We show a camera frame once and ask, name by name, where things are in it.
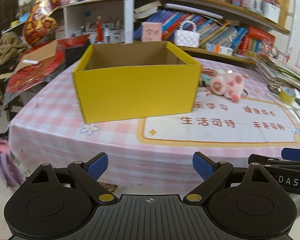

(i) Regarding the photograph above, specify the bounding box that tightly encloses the orange white small box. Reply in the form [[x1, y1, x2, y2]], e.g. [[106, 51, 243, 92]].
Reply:
[[205, 42, 233, 55]]

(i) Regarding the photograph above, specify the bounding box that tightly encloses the white pen holder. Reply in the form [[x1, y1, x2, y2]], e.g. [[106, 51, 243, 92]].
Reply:
[[81, 21, 124, 43]]

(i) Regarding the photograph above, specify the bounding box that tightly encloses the yellow cardboard box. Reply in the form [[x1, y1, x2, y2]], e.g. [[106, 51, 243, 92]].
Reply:
[[72, 41, 203, 124]]

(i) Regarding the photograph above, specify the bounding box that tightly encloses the red patterned paper stack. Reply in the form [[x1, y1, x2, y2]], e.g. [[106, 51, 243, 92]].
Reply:
[[4, 34, 90, 100]]

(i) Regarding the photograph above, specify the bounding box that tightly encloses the cartoon figurine set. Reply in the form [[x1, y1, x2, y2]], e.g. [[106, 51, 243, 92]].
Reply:
[[262, 40, 278, 58]]

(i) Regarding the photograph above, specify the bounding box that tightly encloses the large pink plush pig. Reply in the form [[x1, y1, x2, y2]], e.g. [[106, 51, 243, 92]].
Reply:
[[210, 72, 245, 103]]

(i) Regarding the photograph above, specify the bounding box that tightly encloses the white shelf unit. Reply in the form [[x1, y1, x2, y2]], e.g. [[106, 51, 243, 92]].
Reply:
[[62, 0, 135, 44]]

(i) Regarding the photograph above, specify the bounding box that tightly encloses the yellow tape roll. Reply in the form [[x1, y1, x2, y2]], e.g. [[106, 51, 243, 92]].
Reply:
[[279, 86, 297, 105]]

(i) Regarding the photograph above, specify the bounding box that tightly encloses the red boxed book set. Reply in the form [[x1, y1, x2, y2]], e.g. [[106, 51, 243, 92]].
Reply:
[[237, 26, 276, 58]]

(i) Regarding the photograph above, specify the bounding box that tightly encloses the white desk organizer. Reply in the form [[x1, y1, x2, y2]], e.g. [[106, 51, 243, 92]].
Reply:
[[264, 2, 281, 23]]

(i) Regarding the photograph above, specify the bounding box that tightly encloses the pink sticker container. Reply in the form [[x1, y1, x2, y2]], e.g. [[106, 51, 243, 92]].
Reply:
[[141, 22, 163, 42]]

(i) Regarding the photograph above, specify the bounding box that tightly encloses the pink printed bag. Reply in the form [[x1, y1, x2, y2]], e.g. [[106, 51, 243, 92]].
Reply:
[[0, 140, 24, 187]]

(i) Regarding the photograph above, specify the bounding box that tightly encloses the row of blue books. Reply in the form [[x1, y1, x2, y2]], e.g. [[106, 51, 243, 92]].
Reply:
[[146, 10, 248, 52]]

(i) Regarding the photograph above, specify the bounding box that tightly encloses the brown plush cloth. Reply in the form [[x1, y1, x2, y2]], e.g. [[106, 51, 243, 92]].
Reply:
[[0, 32, 28, 68]]

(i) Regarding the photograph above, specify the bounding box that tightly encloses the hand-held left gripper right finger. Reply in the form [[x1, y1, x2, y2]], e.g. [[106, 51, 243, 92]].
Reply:
[[184, 151, 273, 204]]

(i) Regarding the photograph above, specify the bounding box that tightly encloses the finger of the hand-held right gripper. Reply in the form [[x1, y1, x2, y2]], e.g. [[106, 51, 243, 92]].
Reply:
[[248, 148, 300, 167], [263, 165, 300, 173]]

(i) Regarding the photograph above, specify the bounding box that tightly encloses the white quilted handbag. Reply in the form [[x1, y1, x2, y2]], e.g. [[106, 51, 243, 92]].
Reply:
[[174, 21, 200, 48]]

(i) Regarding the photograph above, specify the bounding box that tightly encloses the white paper roll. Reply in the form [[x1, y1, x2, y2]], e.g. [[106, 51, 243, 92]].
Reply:
[[164, 3, 224, 20]]

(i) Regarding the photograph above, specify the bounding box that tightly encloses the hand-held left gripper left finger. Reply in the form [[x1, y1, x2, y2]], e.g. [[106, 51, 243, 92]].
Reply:
[[29, 152, 118, 205]]

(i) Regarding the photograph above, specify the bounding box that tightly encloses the red tassel ornament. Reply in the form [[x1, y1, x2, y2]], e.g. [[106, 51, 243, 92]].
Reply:
[[96, 16, 104, 42]]

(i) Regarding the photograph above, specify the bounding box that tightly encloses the stack of picture books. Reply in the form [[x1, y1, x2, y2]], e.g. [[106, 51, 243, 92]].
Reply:
[[255, 56, 300, 94]]

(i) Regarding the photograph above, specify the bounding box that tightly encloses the brown cardboard sheet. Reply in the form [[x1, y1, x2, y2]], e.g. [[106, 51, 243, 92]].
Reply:
[[14, 40, 58, 74]]

